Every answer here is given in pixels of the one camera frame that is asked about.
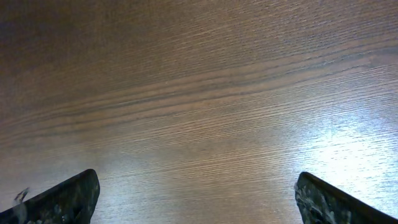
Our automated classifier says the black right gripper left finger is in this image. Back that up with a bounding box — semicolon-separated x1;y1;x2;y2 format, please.
1;169;100;224

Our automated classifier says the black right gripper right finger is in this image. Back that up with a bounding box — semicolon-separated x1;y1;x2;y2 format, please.
294;172;397;224

